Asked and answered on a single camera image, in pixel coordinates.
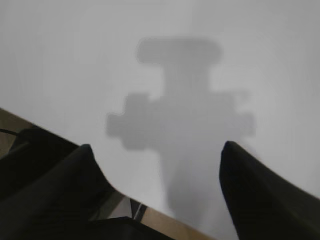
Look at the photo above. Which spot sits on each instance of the dark base under table edge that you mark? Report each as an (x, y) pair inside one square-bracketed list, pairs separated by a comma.
[(33, 153)]

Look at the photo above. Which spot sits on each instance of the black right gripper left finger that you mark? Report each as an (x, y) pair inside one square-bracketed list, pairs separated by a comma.
[(59, 204)]

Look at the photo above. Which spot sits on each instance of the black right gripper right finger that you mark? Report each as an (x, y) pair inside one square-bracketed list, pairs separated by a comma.
[(263, 205)]

